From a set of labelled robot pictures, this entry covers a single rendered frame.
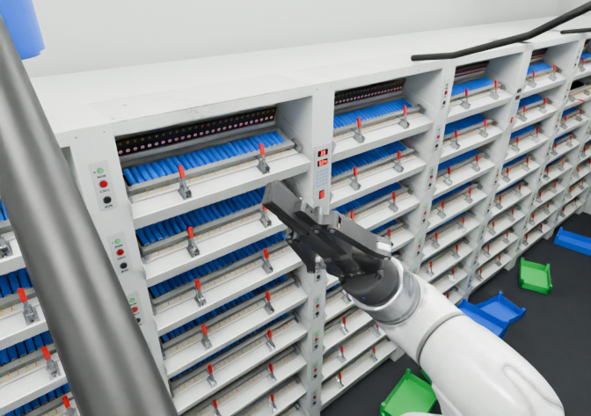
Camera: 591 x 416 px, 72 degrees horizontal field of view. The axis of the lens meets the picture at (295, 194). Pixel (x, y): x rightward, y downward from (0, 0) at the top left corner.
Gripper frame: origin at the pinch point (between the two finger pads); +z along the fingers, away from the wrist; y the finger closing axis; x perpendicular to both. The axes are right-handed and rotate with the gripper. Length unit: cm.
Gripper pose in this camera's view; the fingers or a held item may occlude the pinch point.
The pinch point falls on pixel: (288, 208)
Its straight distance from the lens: 46.3
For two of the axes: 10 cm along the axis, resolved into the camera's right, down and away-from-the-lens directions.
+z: -5.9, -5.3, -6.0
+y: 7.9, -2.6, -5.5
